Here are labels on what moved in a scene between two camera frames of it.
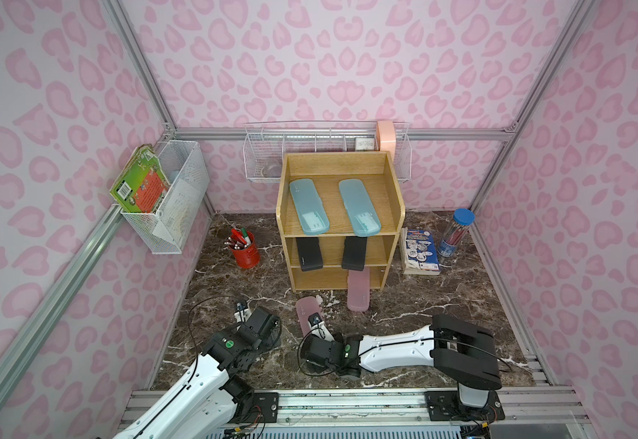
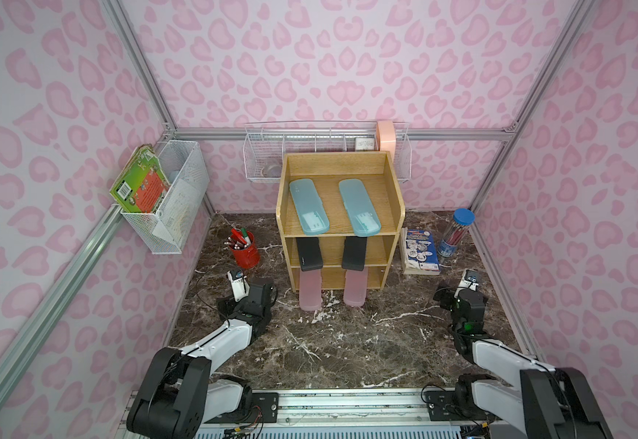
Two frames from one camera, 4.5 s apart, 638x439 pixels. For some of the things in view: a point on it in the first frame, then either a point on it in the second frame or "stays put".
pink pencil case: (305, 306) → (310, 290)
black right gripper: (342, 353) → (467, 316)
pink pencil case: (358, 290) stays put
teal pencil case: (309, 208) stays put
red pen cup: (243, 248) stays put
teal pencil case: (362, 214) stays put
